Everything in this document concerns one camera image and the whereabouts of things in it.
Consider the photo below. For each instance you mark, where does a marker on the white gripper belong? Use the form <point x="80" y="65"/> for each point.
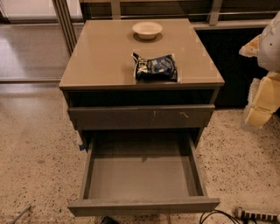
<point x="270" y="46"/>

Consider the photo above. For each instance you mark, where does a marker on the blue chip bag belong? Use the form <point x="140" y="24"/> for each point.
<point x="158" y="69"/>

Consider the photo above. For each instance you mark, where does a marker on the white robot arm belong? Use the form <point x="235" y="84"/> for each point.
<point x="266" y="47"/>

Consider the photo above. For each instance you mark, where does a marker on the closed grey top drawer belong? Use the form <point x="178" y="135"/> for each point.
<point x="141" y="117"/>

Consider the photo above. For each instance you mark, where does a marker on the open grey middle drawer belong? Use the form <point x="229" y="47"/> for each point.
<point x="141" y="173"/>

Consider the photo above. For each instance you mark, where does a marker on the grey drawer cabinet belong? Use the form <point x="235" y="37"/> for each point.
<point x="100" y="72"/>

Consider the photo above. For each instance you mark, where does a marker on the dark object under drawer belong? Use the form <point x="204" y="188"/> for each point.
<point x="108" y="220"/>

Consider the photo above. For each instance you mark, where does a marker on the white power strip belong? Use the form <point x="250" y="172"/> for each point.
<point x="241" y="213"/>

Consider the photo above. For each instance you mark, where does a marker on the metal railing shelf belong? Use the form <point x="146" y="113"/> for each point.
<point x="203" y="14"/>

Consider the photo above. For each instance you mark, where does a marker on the white ceramic bowl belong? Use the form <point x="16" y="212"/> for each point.
<point x="147" y="30"/>

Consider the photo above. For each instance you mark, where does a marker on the blue tape piece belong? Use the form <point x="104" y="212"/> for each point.
<point x="81" y="147"/>

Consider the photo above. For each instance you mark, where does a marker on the metal rod on floor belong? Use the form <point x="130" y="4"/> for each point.
<point x="28" y="208"/>

